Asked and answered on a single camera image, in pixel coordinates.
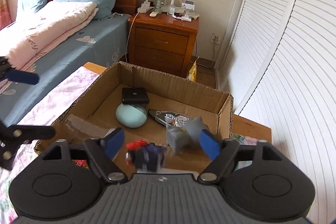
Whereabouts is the mint green oval case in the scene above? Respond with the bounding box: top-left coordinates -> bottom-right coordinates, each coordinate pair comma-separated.
116,104 -> 147,128

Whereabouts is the grey rubber cat toy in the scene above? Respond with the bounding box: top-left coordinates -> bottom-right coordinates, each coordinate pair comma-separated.
166,117 -> 209,155

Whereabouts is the black square box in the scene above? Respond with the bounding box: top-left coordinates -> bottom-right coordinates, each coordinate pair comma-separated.
121,88 -> 150,105

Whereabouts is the red toy train car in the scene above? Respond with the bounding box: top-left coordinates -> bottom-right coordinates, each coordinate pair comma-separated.
72,160 -> 89,169

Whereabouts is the pink floral quilt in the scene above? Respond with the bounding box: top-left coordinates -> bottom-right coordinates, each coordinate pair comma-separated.
0,0 -> 99,93

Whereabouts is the brown cardboard box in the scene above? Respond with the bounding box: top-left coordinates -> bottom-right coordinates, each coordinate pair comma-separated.
34,61 -> 234,175

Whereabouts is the yellow bag on floor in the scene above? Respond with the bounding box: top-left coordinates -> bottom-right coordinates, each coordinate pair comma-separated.
187,56 -> 199,82

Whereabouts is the white louvered closet door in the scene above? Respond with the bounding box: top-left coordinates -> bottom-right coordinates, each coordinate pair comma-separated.
219,0 -> 335,223

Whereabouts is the blue bed sheet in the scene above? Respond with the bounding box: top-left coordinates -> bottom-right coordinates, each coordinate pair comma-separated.
1,14 -> 130,126

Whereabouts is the wooden nightstand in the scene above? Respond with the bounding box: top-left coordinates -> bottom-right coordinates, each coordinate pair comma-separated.
127,13 -> 199,77

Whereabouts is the white power strip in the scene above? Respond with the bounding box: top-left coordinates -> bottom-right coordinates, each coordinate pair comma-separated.
137,1 -> 151,14

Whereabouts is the white phone stand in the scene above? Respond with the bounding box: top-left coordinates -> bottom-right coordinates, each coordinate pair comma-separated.
181,0 -> 195,22

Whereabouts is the clear spray bottle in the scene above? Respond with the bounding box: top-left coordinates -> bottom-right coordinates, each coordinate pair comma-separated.
168,0 -> 175,16

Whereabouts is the white wall socket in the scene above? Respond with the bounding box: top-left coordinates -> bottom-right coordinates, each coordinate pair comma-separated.
210,34 -> 221,44

